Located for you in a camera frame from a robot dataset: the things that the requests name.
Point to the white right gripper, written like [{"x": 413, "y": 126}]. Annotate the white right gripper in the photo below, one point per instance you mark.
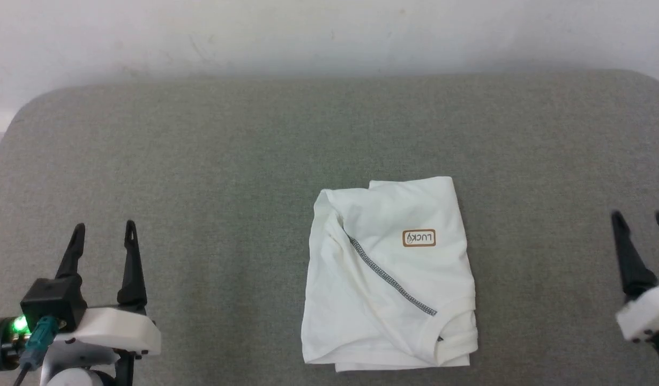
[{"x": 648, "y": 313}]

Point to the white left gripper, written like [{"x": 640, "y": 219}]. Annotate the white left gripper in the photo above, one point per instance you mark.
[{"x": 120, "y": 329}]

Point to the white t-shirt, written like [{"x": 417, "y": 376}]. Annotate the white t-shirt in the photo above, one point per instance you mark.
[{"x": 388, "y": 279}]

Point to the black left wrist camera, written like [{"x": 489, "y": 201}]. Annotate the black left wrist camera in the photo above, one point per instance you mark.
[{"x": 53, "y": 303}]

